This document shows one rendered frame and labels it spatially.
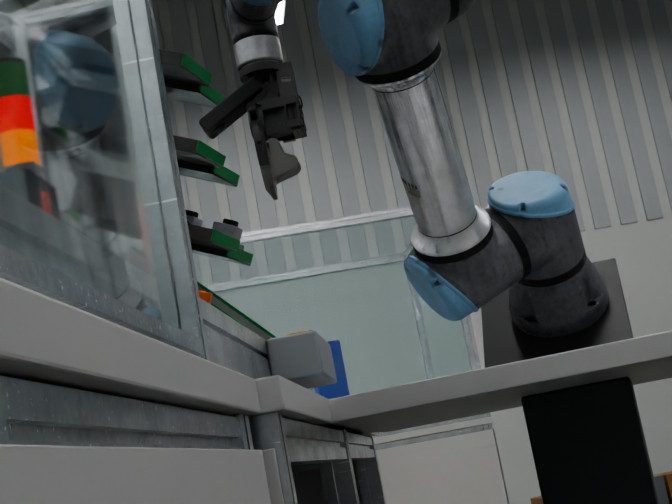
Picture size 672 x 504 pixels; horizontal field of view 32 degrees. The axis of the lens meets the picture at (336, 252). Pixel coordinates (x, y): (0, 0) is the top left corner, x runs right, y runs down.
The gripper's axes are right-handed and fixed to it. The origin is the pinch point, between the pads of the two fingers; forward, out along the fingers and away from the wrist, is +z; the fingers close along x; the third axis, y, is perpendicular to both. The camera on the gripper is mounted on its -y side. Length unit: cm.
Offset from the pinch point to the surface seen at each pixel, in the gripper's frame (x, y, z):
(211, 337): -63, -2, 29
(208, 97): 36.3, -12.3, -29.6
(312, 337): -22.8, 4.6, 26.2
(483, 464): 403, 36, 55
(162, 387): -115, 5, 38
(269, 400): -79, 5, 37
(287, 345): -22.8, 1.2, 26.6
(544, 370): -39, 32, 37
